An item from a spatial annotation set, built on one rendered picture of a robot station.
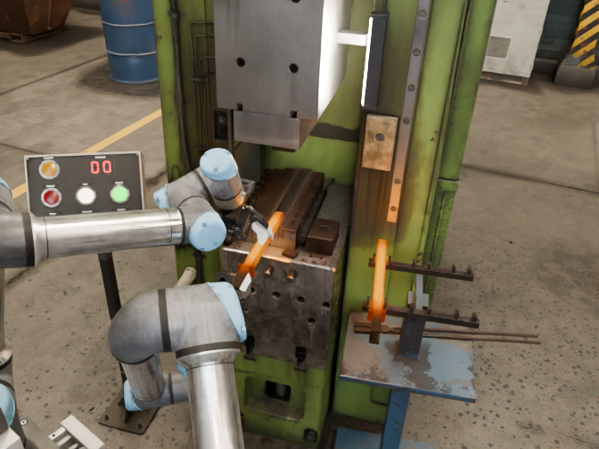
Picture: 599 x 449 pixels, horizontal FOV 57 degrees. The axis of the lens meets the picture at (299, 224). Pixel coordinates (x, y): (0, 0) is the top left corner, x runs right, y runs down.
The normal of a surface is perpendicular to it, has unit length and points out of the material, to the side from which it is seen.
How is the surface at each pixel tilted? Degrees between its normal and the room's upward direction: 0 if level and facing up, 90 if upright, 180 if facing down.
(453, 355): 0
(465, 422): 0
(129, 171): 60
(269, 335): 90
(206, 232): 90
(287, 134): 90
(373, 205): 90
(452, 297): 0
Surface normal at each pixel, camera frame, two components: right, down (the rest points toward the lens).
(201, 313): 0.18, -0.33
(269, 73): -0.25, 0.51
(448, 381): 0.04, -0.84
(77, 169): 0.17, 0.04
